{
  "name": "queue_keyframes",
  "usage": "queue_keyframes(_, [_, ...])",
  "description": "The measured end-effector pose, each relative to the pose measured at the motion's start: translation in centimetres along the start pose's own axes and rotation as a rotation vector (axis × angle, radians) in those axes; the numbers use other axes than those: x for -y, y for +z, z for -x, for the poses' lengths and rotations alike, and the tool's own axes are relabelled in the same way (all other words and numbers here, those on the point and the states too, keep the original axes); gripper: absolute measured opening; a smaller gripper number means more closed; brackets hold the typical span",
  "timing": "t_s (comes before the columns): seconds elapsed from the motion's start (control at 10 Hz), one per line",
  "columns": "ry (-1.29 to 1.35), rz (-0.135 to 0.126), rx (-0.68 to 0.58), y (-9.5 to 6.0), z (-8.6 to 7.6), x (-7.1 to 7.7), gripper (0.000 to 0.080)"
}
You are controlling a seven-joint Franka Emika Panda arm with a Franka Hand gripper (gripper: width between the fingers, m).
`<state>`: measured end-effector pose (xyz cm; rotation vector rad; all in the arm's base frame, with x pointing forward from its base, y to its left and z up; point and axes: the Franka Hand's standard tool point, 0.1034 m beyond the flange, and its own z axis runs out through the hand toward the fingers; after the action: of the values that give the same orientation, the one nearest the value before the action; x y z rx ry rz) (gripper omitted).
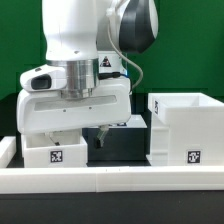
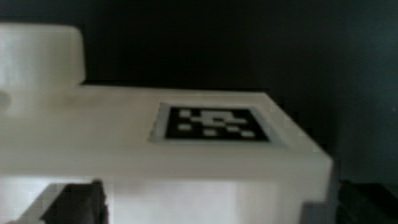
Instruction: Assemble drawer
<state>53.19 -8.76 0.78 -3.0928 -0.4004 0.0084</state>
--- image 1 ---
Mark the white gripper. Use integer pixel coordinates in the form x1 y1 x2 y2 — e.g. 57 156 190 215
17 77 131 149

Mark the white front drawer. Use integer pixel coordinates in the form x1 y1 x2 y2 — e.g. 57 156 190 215
21 130 88 168

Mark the white drawer cabinet box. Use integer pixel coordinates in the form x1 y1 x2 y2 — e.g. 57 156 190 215
147 93 224 166

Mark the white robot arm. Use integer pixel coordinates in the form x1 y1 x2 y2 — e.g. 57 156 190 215
17 0 158 144

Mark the white marker tag plate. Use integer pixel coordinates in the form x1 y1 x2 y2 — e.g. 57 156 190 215
111 115 147 128

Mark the white left fence bar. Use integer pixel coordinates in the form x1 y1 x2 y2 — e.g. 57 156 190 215
0 136 16 168

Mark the white fence bar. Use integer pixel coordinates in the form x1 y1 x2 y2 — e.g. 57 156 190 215
0 136 16 168
0 166 224 194

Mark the white front fence bar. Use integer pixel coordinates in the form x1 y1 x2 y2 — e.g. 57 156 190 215
0 166 224 194

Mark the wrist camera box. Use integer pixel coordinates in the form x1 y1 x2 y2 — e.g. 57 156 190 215
20 65 67 92

